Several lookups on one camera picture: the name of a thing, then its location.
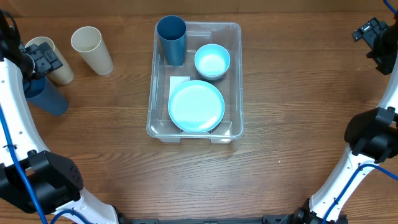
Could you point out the light blue plate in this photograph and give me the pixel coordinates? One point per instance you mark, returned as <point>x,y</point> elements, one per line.
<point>196,106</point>

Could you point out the clear plastic storage bin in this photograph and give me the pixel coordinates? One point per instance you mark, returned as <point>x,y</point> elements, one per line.
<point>229,35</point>

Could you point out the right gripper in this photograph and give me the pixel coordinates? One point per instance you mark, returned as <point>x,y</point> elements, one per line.
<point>384,64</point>

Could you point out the beige cup far left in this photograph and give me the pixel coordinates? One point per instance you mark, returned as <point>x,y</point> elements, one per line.
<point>62,76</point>

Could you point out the blue cup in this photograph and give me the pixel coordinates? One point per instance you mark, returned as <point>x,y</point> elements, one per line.
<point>45,95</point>
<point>172,31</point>

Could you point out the light blue bowl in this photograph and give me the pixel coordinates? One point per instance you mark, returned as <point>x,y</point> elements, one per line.
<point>212,61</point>

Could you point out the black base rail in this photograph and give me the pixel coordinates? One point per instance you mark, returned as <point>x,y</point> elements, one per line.
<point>266,219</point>

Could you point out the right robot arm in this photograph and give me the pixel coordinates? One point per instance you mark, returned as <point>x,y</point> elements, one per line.
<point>371,136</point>

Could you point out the beige cup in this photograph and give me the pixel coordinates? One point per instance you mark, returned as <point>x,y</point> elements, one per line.
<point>89,43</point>
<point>62,76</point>

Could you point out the beige cup back right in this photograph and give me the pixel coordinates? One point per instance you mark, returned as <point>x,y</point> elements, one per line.
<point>89,43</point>

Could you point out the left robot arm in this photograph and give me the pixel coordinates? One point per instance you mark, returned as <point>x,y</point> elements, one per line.
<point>34,179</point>

